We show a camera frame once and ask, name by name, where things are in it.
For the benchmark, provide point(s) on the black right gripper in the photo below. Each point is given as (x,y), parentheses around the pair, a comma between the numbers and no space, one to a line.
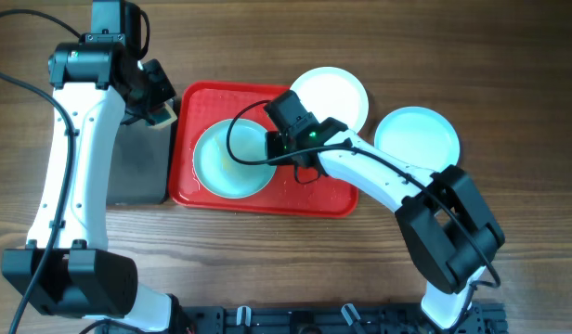
(272,139)

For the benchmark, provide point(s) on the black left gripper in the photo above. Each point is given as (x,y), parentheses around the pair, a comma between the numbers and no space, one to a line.
(166,92)

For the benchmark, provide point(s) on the green and yellow sponge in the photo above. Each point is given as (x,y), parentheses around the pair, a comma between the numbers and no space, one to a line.
(161,117)

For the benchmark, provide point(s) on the light blue plate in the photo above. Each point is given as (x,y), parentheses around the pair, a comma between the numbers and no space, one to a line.
(419,136)
(222,175)

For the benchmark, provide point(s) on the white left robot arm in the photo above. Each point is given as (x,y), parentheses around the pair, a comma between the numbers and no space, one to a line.
(65,268)

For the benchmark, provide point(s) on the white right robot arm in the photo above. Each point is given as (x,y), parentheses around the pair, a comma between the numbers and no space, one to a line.
(450,232)

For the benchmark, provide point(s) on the red plastic tray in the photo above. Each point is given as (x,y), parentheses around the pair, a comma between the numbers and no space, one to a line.
(205,103)

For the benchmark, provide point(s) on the black water tray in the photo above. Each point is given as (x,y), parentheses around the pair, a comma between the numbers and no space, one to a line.
(139,164)

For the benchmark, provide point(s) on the white plate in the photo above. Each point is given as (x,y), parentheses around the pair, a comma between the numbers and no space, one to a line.
(333,92)

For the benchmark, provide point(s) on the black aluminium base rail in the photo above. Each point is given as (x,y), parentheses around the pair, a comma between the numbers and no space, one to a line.
(404,318)

